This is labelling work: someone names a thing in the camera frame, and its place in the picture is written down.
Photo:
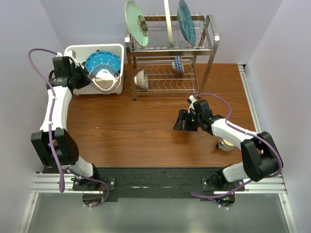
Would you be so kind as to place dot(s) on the red patterned bowl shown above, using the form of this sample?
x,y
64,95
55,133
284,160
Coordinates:
x,y
141,80

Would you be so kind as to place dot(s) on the white plastic bin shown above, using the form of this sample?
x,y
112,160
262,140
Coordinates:
x,y
83,51

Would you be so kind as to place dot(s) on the metal dish rack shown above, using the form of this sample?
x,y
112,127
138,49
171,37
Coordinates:
x,y
156,58

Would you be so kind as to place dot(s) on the turquoise scalloped plate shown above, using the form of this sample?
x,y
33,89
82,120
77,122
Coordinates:
x,y
105,60

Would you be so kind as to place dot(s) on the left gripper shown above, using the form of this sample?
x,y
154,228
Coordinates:
x,y
85,79

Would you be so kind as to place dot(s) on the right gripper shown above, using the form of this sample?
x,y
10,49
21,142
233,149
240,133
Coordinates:
x,y
183,115

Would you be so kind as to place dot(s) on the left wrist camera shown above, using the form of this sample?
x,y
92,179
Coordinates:
x,y
72,54

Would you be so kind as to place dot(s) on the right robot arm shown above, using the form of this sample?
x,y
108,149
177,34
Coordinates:
x,y
260,158

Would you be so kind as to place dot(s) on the blue zigzag bowl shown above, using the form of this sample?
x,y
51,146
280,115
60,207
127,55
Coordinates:
x,y
178,65

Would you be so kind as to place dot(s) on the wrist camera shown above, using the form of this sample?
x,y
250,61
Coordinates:
x,y
191,100
72,54

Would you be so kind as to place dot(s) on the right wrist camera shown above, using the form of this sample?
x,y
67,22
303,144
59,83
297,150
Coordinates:
x,y
191,100

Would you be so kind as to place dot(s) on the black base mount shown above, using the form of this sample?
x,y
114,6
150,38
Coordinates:
x,y
153,183

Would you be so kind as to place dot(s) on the beige plate in rack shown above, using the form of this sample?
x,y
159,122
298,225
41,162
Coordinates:
x,y
169,24

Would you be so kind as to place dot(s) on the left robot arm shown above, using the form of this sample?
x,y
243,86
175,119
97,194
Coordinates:
x,y
53,144

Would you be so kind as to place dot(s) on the teal plate in rack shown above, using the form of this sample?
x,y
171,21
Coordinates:
x,y
186,23

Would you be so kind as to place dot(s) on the beige paper cup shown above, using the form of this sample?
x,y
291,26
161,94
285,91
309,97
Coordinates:
x,y
225,145

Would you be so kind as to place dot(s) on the mint flower plate in rack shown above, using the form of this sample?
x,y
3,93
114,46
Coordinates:
x,y
136,23

